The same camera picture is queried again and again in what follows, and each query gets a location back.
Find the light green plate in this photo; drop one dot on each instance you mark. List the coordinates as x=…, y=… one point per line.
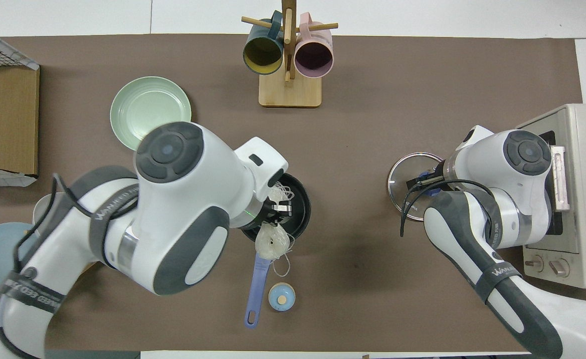
x=145, y=102

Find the brown table mat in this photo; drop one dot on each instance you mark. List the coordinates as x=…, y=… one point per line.
x=362, y=124

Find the beige toaster oven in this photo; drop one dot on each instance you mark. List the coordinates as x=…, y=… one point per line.
x=584, y=124

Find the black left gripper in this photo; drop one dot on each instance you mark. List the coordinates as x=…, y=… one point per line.
x=275, y=194

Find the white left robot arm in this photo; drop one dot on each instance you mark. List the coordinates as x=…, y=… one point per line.
x=183, y=199

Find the pink mug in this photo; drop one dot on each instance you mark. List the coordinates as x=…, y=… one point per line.
x=314, y=57

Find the dark teal mug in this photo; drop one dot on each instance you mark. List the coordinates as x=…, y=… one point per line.
x=263, y=55

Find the grey plate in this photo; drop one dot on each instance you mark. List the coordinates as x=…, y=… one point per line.
x=42, y=209

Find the white vermicelli bundle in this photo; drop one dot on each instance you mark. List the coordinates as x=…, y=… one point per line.
x=273, y=244

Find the wooden mug tree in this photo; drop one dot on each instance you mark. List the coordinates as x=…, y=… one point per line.
x=290, y=92

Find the small blue cork-top jar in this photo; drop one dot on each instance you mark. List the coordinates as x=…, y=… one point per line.
x=282, y=296

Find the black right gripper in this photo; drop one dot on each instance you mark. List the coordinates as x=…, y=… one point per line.
x=425, y=182

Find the glass lid blue knob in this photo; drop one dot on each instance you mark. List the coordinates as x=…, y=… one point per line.
x=400, y=174

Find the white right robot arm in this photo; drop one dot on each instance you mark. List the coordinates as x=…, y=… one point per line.
x=507, y=179

